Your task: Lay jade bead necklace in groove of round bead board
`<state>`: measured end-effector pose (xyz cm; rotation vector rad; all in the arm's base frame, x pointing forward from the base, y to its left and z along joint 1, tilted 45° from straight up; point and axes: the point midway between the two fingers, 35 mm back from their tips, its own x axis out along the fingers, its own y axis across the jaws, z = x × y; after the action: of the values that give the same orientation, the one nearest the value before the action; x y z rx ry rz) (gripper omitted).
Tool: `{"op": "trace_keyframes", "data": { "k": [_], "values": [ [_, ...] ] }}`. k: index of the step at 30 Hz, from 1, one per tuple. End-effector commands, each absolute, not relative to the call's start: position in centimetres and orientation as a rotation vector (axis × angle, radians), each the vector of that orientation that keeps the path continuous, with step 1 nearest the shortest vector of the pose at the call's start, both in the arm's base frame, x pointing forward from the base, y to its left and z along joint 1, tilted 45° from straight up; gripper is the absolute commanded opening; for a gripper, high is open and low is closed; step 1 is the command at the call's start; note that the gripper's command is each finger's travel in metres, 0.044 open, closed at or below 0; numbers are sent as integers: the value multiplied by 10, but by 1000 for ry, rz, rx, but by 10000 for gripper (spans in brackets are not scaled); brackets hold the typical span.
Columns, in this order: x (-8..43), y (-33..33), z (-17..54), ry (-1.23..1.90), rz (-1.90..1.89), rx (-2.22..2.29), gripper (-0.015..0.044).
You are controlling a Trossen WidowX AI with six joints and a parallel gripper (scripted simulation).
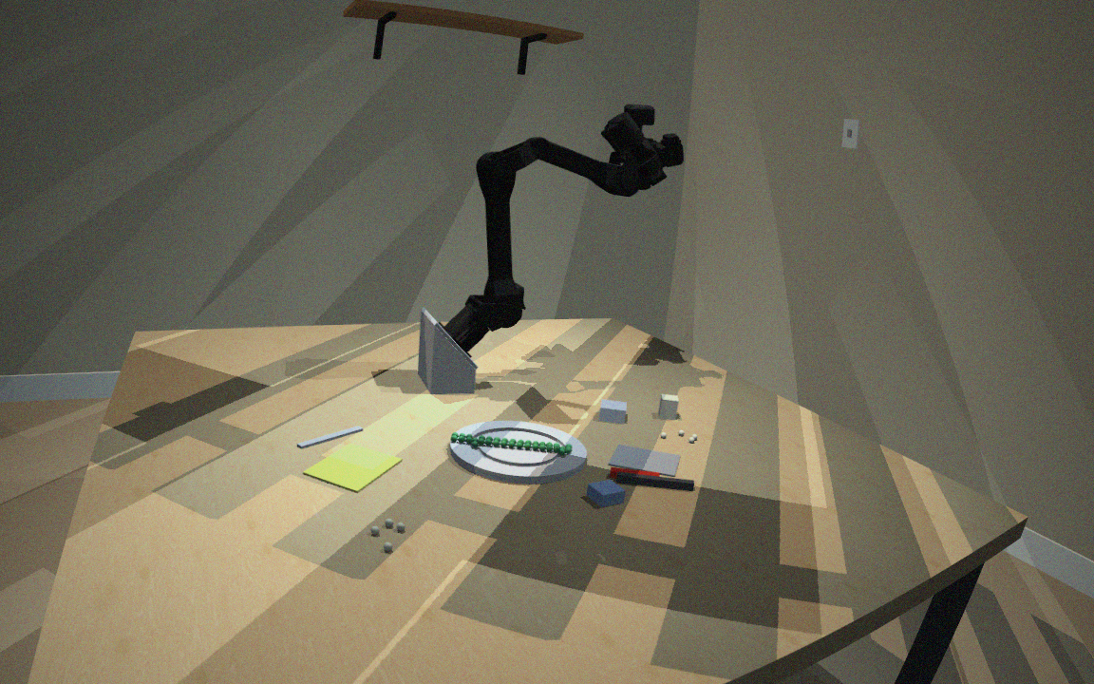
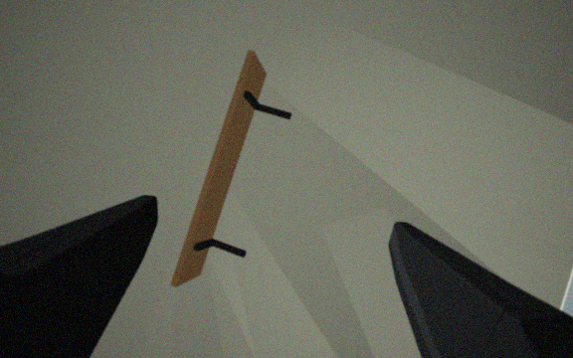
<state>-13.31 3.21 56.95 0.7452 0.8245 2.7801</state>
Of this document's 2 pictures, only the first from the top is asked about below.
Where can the grey flat bar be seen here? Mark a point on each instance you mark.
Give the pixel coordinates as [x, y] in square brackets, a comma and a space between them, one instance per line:
[326, 438]

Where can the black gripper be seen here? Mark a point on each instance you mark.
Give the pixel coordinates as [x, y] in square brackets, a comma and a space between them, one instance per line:
[642, 114]

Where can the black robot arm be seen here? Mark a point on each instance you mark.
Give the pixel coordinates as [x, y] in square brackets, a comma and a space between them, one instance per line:
[502, 302]

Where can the yellow-green flat square panel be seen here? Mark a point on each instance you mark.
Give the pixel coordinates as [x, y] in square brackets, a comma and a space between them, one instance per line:
[352, 467]

